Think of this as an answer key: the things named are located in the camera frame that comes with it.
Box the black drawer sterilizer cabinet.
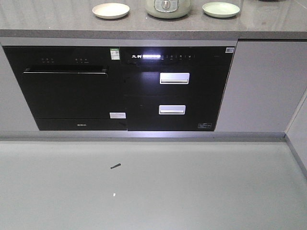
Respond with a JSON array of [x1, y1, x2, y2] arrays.
[[120, 46, 235, 131]]

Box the black built-in dishwasher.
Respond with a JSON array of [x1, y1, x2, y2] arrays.
[[4, 46, 127, 131]]

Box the green electric cooking pot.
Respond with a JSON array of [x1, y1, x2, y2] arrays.
[[145, 0, 193, 19]]

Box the cream round plate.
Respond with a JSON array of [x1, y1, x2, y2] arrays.
[[92, 3, 130, 20]]

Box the white cabinet door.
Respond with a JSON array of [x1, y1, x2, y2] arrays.
[[215, 41, 307, 133]]

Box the light green round plate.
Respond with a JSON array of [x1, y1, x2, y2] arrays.
[[202, 2, 240, 18]]

